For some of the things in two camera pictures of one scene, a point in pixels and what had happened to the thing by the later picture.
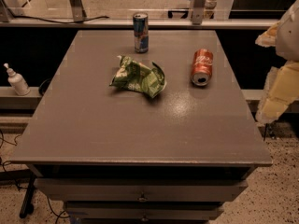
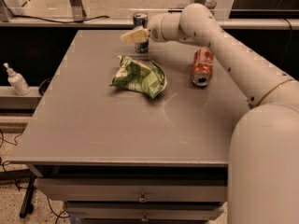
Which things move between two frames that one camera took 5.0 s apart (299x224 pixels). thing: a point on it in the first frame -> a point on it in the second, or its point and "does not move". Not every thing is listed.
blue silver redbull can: (140, 29) does not move
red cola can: (202, 67) does not move
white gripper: (289, 37) -> (154, 27)
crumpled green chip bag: (135, 76) does not move
